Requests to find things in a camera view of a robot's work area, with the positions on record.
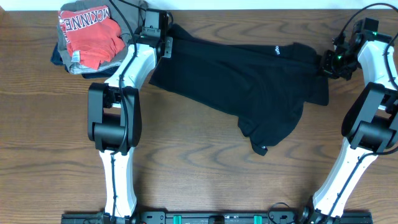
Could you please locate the black t-shirt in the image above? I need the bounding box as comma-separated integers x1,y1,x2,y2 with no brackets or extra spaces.
150,24,329,156

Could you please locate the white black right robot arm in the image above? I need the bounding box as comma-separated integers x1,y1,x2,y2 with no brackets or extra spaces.
298,29,397,223

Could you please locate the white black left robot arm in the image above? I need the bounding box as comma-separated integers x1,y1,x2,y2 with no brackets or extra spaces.
88,36,173,223

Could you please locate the grey folded garment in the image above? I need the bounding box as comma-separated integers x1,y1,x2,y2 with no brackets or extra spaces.
57,0,147,75

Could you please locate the red printed folded shirt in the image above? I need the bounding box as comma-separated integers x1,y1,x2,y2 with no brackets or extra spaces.
58,5,125,70

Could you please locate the navy folded garment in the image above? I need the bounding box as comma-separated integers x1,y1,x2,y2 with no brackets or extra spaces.
50,44,118,79

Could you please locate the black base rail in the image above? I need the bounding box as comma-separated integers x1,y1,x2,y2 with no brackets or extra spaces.
61,211,373,224

